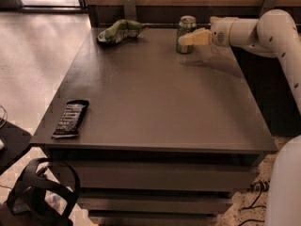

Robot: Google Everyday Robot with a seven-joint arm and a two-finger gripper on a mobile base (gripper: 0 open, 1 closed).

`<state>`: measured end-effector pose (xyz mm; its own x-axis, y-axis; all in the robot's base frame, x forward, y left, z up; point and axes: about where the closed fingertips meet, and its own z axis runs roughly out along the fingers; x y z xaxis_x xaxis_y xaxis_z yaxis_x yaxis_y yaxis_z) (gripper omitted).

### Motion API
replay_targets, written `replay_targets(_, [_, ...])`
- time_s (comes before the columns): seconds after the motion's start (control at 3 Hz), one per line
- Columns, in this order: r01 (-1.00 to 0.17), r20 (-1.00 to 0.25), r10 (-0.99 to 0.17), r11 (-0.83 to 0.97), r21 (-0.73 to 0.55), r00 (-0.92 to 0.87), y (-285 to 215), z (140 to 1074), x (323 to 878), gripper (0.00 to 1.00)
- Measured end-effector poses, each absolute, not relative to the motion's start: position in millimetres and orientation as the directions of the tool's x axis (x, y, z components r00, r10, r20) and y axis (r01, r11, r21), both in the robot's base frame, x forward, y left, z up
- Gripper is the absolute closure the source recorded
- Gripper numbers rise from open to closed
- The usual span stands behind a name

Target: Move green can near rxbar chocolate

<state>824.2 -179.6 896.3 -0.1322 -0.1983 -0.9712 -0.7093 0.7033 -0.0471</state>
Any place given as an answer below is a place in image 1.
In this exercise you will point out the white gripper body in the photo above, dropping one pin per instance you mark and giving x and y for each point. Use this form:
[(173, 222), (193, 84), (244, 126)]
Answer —
[(220, 31)]

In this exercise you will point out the black rxbar chocolate bar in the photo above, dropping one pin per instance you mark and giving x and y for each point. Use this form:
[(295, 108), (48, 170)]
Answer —
[(71, 119)]

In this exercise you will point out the grey drawer cabinet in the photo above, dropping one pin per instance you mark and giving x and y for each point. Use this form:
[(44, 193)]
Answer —
[(167, 139)]

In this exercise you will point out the green chip bag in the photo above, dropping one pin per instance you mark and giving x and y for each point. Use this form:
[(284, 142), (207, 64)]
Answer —
[(120, 31)]

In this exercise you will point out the metal shelf bracket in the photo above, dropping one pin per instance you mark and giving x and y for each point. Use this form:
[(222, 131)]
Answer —
[(267, 5), (129, 7)]

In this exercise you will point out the striped power strip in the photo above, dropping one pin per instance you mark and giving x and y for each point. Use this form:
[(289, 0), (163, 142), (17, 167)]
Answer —
[(260, 186)]

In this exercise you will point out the green soda can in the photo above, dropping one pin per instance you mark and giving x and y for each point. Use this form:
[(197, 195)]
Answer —
[(187, 24)]

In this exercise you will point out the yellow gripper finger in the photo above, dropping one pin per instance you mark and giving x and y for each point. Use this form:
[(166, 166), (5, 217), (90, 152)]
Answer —
[(200, 36)]

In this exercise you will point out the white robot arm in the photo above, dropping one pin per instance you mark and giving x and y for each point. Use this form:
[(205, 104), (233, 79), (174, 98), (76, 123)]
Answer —
[(275, 35)]

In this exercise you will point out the left metal shelf bracket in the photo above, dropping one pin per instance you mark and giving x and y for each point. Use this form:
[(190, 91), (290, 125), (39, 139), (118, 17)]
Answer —
[(129, 7)]

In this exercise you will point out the black vr headset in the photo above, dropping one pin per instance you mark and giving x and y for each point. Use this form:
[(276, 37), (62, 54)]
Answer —
[(27, 197)]

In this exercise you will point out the right metal shelf bracket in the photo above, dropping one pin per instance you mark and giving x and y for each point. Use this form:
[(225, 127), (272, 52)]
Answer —
[(267, 5)]

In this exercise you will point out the black side table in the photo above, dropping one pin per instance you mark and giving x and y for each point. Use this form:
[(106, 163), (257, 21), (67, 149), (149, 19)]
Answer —
[(16, 143)]

